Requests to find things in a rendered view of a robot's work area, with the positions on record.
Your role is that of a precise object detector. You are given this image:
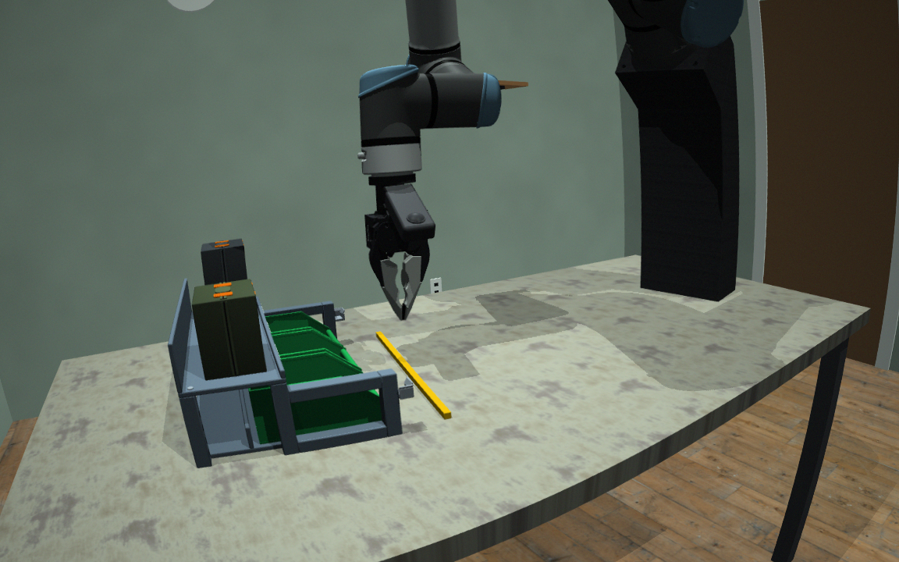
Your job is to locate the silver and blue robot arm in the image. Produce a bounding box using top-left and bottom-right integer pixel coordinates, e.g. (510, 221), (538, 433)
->
(357, 0), (744, 242)

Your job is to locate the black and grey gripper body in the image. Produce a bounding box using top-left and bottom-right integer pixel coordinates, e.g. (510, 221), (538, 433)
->
(364, 173), (423, 258)

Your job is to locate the yellow bar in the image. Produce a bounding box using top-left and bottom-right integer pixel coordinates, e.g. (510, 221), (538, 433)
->
(376, 332), (451, 419)

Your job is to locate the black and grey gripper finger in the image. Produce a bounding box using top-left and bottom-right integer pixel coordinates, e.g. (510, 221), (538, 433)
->
(401, 239), (430, 320)
(369, 240), (403, 321)

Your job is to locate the green open bin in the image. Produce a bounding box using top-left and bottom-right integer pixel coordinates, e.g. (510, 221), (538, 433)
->
(248, 352), (382, 444)
(272, 329), (361, 371)
(265, 311), (343, 346)

